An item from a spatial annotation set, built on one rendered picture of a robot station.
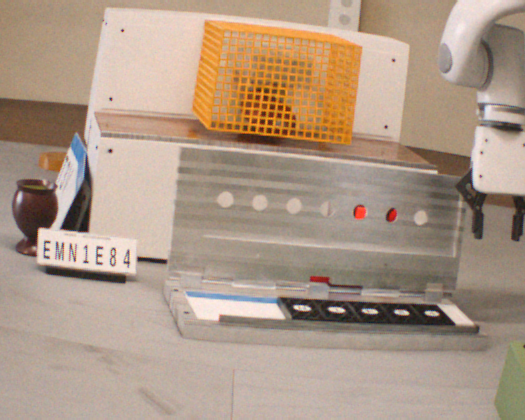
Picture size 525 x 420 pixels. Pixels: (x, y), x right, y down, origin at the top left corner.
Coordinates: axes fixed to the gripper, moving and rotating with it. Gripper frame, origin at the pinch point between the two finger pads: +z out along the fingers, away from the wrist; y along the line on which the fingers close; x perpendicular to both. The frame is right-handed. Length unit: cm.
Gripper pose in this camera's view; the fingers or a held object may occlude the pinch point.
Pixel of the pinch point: (497, 228)
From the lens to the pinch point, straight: 188.5
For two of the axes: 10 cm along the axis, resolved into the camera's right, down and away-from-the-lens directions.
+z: -0.6, 10.0, 0.3
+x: -0.7, -0.4, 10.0
